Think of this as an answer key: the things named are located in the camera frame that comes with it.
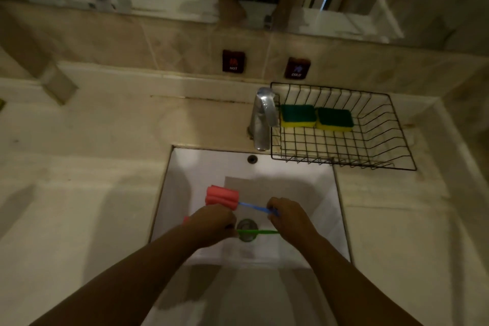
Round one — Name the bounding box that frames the dark cold water label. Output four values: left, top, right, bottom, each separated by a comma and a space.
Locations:
284, 57, 311, 80

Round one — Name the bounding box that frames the metal sink drain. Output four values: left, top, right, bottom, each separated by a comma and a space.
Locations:
236, 219, 261, 243

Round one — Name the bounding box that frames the person's right hand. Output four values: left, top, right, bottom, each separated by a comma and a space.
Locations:
266, 197, 321, 251

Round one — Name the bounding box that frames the white rectangular sink basin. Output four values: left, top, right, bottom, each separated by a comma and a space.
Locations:
150, 146, 352, 270

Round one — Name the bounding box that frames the black wire basket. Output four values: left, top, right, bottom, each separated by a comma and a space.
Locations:
270, 82, 418, 171

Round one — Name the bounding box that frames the green and yellow sponge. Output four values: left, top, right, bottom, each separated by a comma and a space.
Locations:
280, 104, 318, 129
316, 107, 355, 132

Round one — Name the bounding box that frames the pink sponge brush green handle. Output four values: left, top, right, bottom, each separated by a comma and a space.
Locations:
182, 216, 281, 236

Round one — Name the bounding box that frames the person's right forearm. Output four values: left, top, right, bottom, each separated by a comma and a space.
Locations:
300, 232, 423, 326

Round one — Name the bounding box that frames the pink sponge brush blue handle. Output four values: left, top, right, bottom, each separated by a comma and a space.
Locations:
205, 185, 279, 217

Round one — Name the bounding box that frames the person's left forearm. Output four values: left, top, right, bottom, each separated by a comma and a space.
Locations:
29, 219, 209, 326

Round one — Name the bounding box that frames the dark hot water label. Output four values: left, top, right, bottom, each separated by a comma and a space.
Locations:
222, 49, 246, 74

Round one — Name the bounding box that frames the person's left hand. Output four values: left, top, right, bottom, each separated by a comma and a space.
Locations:
186, 203, 240, 249

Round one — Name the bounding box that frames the chrome faucet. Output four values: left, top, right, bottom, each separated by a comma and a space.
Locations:
247, 87, 280, 152

